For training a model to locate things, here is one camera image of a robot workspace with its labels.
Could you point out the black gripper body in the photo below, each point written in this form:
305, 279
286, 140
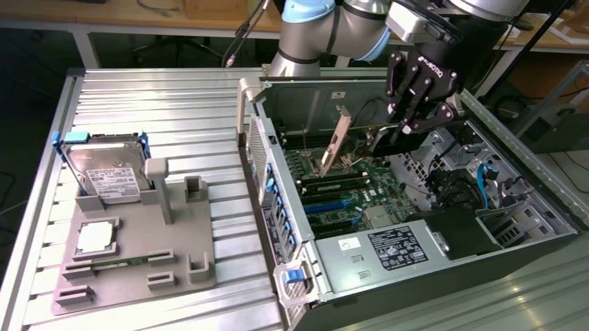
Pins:
446, 58

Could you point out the NVIDIA graphics card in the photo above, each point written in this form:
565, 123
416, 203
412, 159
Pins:
338, 138

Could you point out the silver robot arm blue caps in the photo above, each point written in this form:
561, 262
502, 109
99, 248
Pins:
313, 34

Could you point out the perforated metal drive cage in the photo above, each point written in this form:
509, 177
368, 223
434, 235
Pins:
414, 172

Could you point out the black slanted pole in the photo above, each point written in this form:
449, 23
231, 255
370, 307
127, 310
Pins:
529, 45

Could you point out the green motherboard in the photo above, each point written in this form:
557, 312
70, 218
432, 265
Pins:
377, 193

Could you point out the dark grey computer tower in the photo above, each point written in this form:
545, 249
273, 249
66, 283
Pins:
561, 134

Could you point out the CPU socket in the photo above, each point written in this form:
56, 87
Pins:
316, 162

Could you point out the silver chipset heatsink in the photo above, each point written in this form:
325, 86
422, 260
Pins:
378, 217

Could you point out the black fan shroud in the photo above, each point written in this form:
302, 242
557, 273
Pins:
460, 234

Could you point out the blue expansion slot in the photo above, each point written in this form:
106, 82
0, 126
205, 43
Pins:
326, 206

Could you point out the grey disk bay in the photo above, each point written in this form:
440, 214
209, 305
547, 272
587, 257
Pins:
507, 231

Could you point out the grey power supply unit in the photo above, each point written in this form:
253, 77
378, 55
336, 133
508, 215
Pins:
350, 262

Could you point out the open PC case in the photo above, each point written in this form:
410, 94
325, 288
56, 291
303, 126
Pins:
414, 286

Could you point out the black office chair base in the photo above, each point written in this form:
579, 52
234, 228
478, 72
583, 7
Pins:
177, 40

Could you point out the blue case latch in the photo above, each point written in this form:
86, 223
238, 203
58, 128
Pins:
293, 277

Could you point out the wooden desk white legs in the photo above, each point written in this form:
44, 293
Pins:
138, 17

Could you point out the grey parts rack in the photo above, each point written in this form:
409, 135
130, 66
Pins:
138, 241

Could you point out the silver CPU chip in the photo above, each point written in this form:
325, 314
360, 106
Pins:
96, 238

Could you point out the green bare RAM stick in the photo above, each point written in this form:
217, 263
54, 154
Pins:
119, 262

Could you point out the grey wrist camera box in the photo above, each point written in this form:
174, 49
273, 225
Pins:
405, 20

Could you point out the aluminium frame stand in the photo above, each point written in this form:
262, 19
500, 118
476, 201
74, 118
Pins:
555, 92

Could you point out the hard disk with blue bracket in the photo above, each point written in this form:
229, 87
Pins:
110, 172

